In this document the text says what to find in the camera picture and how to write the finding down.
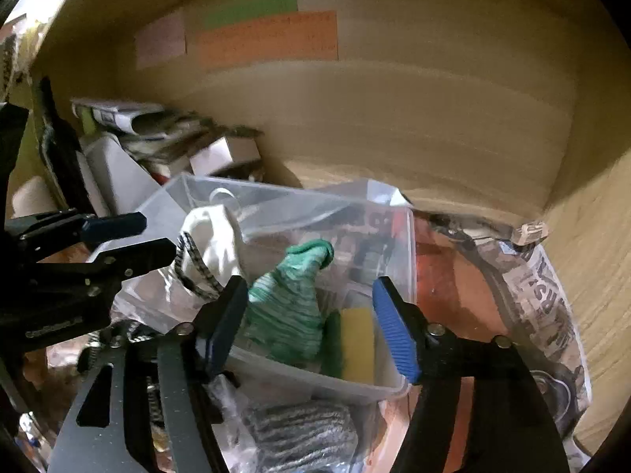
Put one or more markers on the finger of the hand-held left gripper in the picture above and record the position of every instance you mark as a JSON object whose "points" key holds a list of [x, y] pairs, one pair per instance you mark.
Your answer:
{"points": [[143, 256], [116, 224]]}

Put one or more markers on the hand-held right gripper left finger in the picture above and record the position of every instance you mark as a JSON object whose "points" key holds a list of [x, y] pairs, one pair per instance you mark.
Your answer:
{"points": [[224, 326]]}

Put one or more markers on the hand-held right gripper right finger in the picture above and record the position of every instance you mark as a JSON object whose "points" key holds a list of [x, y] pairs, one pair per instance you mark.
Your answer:
{"points": [[394, 335]]}

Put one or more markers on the yellow green sponge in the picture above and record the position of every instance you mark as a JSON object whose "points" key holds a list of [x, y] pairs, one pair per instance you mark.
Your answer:
{"points": [[352, 345]]}

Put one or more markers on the green knit glove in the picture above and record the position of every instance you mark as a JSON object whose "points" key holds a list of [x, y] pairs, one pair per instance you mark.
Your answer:
{"points": [[288, 305]]}

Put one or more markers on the clear plastic storage box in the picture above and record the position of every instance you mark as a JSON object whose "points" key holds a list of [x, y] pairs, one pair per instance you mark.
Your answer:
{"points": [[315, 236]]}

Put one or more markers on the white box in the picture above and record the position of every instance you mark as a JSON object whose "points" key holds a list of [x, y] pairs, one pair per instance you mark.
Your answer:
{"points": [[116, 177]]}

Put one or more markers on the stack of printed packets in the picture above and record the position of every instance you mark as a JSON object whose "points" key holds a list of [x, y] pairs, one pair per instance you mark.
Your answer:
{"points": [[148, 123]]}

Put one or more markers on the small cardboard box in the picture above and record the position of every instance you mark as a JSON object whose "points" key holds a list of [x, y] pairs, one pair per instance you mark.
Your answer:
{"points": [[227, 155]]}

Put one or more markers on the grey knit cloth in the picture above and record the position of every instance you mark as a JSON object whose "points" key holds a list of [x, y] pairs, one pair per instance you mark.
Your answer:
{"points": [[300, 433]]}

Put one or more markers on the pink paper note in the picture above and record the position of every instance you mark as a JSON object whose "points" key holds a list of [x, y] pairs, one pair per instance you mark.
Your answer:
{"points": [[160, 39]]}

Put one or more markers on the orange paper note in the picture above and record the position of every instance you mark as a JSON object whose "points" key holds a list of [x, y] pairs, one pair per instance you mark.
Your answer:
{"points": [[268, 42]]}

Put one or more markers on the green paper note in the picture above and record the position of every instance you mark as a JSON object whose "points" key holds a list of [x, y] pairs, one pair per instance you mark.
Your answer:
{"points": [[251, 10]]}

